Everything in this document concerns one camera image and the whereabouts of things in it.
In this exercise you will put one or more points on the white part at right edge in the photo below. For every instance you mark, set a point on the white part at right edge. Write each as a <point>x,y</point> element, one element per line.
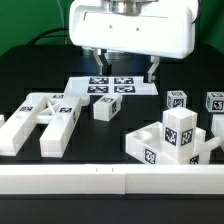
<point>217,128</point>

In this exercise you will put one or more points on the white front rail fixture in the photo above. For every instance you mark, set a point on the white front rail fixture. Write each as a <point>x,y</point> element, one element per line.
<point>111,179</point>

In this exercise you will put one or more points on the white chair back frame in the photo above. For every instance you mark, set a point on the white chair back frame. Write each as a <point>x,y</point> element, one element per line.
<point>59,112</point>

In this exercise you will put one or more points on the white chair seat part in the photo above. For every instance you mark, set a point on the white chair seat part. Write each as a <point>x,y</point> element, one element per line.
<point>158,144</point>

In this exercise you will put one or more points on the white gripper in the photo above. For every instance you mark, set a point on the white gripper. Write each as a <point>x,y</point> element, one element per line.
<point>164,28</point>

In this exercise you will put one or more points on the white right tagged cube block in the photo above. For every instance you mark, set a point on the white right tagged cube block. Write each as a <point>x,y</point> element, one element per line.
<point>215,101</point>

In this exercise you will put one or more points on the white part at edge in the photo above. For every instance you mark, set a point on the white part at edge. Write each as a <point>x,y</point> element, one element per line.
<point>217,128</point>
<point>2,120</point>

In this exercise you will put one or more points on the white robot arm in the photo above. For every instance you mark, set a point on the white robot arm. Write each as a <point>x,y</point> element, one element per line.
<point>130,5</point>

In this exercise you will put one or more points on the white sheet with four tags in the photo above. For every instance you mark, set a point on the white sheet with four tags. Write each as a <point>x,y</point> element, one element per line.
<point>125,85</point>

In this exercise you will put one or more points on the white tagged cube block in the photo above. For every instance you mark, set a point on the white tagged cube block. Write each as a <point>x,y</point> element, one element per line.
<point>215,101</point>
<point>176,98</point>

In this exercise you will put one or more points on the white part at left edge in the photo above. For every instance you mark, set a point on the white part at left edge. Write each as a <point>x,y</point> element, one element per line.
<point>2,120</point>

